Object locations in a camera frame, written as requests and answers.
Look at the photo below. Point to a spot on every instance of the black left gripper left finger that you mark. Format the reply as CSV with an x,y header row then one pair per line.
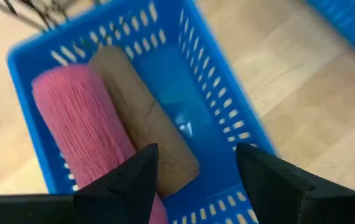
x,y
127,193

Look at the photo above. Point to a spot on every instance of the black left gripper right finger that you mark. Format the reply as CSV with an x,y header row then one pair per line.
x,y
276,193

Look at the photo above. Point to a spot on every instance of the tan bandage roll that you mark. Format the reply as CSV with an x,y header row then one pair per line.
x,y
140,112

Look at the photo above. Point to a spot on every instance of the pink bandage roll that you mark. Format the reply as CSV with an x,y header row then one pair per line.
x,y
81,124

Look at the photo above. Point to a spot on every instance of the blue slotted plastic basket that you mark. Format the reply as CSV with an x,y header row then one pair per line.
x,y
177,81
351,18

